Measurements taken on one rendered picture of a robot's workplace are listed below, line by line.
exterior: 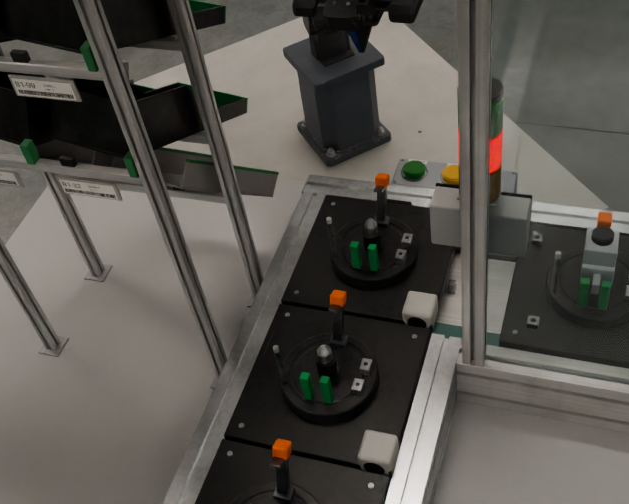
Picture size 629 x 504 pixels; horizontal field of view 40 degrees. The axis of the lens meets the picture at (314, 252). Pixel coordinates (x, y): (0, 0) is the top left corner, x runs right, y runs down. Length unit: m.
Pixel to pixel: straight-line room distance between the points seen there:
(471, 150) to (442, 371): 0.40
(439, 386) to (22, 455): 0.66
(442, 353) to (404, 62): 0.86
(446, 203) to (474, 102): 0.19
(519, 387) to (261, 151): 0.78
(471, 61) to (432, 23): 2.75
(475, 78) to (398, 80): 1.02
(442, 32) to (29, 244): 2.23
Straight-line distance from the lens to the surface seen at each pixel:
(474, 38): 0.89
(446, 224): 1.11
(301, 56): 1.68
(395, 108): 1.85
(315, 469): 1.19
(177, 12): 1.14
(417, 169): 1.54
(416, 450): 1.21
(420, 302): 1.31
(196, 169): 1.28
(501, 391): 1.32
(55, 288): 1.67
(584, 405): 1.31
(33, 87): 1.08
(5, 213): 3.26
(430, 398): 1.25
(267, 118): 1.88
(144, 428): 1.42
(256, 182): 1.44
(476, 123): 0.95
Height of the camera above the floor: 2.01
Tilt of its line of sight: 47 degrees down
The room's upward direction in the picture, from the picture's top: 11 degrees counter-clockwise
